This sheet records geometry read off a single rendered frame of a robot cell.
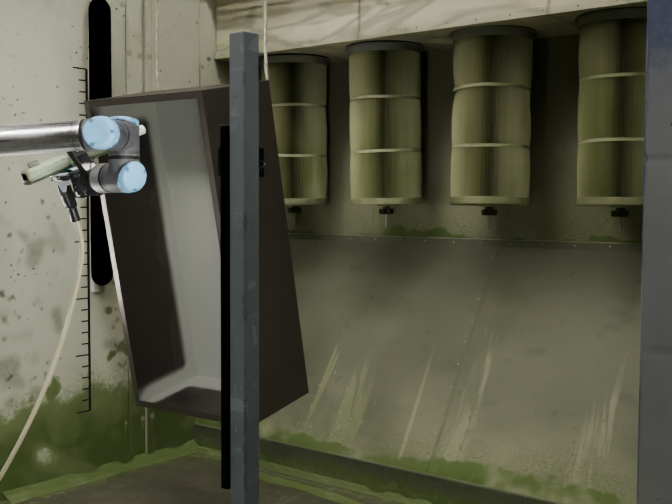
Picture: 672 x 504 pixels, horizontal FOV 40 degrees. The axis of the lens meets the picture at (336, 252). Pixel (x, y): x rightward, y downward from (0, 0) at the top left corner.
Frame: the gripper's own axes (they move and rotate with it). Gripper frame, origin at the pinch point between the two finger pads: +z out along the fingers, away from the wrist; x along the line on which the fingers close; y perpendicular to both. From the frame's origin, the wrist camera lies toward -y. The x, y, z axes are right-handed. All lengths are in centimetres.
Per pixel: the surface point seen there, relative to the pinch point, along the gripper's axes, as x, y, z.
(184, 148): 73, 16, 23
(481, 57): 164, 12, -63
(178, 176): 71, 27, 29
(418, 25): 164, -5, -36
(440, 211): 177, 84, -20
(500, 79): 163, 21, -70
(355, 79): 163, 15, 1
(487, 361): 125, 131, -62
